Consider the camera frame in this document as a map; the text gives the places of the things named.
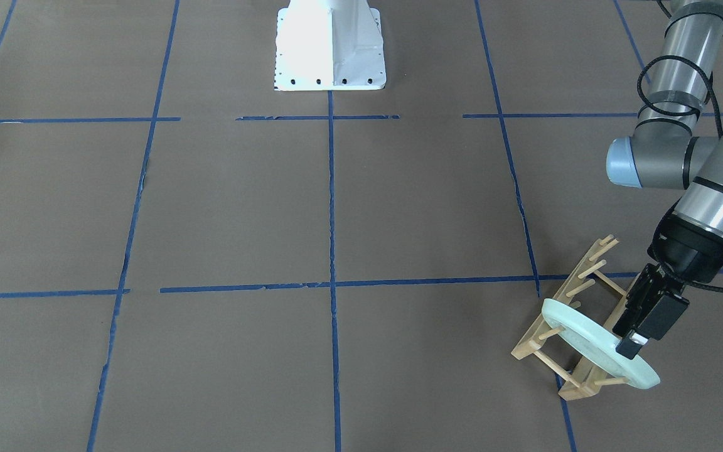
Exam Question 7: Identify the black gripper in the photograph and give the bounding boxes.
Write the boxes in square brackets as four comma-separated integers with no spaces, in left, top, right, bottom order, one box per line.
[612,213,723,360]

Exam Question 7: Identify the pale green plate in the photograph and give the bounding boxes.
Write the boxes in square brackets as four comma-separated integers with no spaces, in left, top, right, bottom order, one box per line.
[540,298,661,390]

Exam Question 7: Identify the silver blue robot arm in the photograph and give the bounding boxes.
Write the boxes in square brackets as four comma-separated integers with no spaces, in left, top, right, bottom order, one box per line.
[606,1,723,358]

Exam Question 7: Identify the wooden dish rack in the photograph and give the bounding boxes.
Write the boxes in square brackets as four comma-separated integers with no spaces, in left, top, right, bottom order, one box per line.
[511,235,661,401]

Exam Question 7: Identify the white pedestal column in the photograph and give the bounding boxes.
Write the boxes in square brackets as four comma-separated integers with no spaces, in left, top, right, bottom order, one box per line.
[274,1,387,92]

